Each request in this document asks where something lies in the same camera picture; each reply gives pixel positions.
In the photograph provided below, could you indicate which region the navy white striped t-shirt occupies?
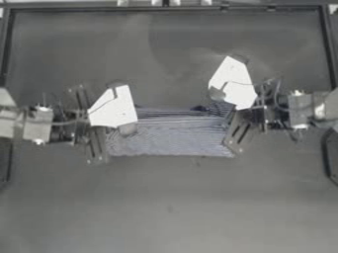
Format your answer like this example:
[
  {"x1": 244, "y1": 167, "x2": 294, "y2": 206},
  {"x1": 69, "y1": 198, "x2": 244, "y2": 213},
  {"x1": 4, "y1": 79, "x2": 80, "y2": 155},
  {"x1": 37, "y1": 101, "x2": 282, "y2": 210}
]
[{"x1": 104, "y1": 100, "x2": 236, "y2": 158}]

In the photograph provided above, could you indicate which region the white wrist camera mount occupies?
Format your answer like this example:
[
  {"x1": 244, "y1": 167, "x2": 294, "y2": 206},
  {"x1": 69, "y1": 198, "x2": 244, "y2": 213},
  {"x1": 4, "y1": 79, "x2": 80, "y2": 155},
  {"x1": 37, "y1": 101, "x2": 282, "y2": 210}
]
[
  {"x1": 85, "y1": 84, "x2": 139, "y2": 129},
  {"x1": 207, "y1": 55, "x2": 259, "y2": 112}
]

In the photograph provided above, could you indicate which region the black rounded side bracket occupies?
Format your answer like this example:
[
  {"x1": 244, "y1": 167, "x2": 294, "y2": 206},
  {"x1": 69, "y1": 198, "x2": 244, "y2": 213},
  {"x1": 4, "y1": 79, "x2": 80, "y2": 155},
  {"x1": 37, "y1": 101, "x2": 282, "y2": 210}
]
[
  {"x1": 322, "y1": 127, "x2": 338, "y2": 186},
  {"x1": 0, "y1": 139, "x2": 13, "y2": 186}
]

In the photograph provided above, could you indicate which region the black table frame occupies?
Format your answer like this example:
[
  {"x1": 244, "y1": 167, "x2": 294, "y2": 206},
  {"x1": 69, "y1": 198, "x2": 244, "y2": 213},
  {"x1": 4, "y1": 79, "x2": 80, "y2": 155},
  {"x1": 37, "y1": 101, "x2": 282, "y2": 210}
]
[{"x1": 0, "y1": 1, "x2": 338, "y2": 113}]

